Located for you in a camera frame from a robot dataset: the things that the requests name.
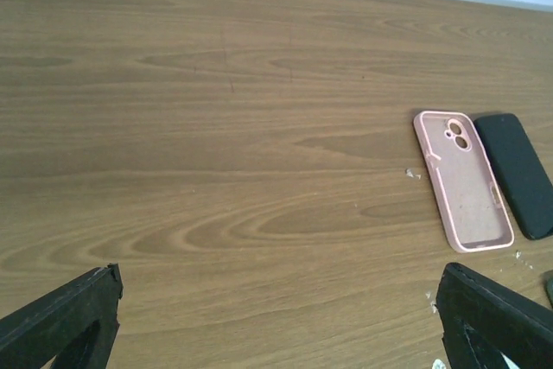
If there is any teal green phone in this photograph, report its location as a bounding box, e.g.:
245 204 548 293
543 270 553 306

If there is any white paper scrap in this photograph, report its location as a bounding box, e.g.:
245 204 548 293
405 168 423 180

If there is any pink phone case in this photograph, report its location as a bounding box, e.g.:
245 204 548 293
413 111 514 253

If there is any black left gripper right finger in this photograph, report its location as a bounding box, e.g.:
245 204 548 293
436 263 552 368

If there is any black phone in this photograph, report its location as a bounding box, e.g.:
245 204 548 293
474 113 552 240

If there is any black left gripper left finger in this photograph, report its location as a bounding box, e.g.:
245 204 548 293
1 264 123 368

